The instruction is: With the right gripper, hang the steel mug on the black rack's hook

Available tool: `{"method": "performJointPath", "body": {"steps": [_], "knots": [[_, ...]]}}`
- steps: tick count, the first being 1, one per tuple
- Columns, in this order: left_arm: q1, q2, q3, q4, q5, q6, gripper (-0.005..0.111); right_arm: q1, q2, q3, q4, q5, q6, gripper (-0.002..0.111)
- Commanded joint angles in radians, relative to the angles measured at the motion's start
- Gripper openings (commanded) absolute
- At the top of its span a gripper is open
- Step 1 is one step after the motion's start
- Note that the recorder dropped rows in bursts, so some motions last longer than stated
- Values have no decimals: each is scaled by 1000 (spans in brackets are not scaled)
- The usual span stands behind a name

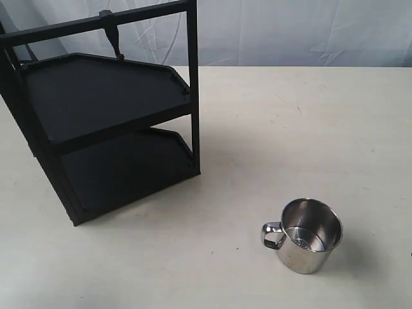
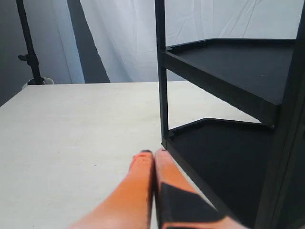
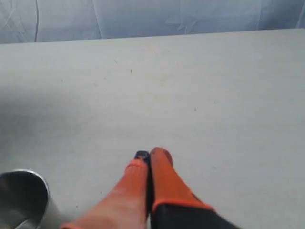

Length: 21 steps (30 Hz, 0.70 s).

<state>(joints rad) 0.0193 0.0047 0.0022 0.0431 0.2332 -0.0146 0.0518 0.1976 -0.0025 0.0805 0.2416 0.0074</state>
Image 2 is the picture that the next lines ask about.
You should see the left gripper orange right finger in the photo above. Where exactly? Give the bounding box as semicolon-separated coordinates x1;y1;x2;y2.
154;149;244;229

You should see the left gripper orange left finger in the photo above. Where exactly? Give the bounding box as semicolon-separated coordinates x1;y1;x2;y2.
69;150;153;229

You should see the black metal shelf rack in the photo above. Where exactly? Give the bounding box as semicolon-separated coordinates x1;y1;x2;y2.
155;0;305;229

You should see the black light stand pole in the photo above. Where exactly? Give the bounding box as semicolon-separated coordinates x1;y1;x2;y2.
16;0;45;85

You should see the white backdrop cloth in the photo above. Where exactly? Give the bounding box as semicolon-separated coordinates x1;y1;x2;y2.
25;0;303;84

